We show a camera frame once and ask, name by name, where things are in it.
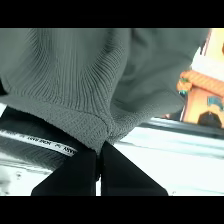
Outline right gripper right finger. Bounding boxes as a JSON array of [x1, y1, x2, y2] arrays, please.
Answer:
[[100, 141, 170, 196]]

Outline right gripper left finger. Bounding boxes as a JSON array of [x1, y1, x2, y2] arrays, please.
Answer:
[[30, 147, 101, 196]]

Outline grey knit sweater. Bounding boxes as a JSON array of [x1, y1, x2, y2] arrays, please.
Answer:
[[0, 28, 212, 155]]

